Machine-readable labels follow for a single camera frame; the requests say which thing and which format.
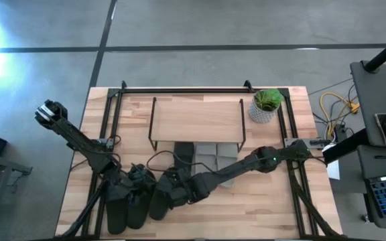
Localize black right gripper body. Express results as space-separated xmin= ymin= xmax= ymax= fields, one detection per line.
xmin=165 ymin=168 xmax=198 ymax=208

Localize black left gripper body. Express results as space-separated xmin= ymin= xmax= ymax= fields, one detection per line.
xmin=109 ymin=163 xmax=157 ymax=201

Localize wooden shelf black metal legs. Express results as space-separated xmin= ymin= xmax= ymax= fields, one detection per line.
xmin=148 ymin=96 xmax=247 ymax=153

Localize white patterned plant pot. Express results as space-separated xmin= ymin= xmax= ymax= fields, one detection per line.
xmin=248 ymin=92 xmax=279 ymax=124

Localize green potted plant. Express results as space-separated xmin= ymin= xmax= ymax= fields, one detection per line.
xmin=253 ymin=88 xmax=284 ymax=112

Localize grey metal stand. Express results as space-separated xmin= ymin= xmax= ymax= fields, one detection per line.
xmin=0 ymin=154 xmax=33 ymax=202

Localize white paper sheet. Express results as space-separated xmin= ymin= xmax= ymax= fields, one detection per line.
xmin=322 ymin=143 xmax=340 ymax=181

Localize black stand bar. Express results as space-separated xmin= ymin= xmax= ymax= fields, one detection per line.
xmin=322 ymin=129 xmax=370 ymax=165

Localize grey side desk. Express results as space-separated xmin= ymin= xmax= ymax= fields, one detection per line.
xmin=349 ymin=60 xmax=386 ymax=148

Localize black pole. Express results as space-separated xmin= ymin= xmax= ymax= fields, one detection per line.
xmin=363 ymin=29 xmax=386 ymax=74

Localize black looping gripper cable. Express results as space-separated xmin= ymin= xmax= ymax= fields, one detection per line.
xmin=145 ymin=149 xmax=220 ymax=173

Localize black cable bundle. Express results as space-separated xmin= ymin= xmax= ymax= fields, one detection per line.
xmin=288 ymin=167 xmax=344 ymax=239
xmin=58 ymin=179 xmax=110 ymax=239

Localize black metal table frame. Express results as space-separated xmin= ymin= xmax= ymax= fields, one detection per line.
xmin=57 ymin=80 xmax=348 ymax=241

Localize yellow cable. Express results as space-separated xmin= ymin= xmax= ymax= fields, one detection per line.
xmin=319 ymin=92 xmax=361 ymax=138

